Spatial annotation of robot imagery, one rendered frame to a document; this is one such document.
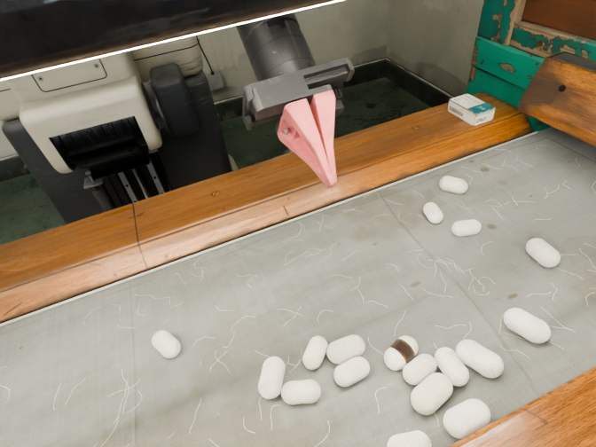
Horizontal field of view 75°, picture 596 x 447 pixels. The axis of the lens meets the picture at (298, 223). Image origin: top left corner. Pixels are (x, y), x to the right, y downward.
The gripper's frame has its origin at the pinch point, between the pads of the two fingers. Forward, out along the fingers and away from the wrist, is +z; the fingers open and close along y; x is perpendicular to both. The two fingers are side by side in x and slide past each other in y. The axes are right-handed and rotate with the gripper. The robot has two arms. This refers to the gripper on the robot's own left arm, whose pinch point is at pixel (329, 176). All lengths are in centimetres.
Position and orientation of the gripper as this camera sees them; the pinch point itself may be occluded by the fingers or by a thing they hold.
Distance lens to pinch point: 36.1
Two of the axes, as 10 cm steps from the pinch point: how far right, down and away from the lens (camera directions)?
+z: 3.6, 9.2, -1.2
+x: -1.5, 1.9, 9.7
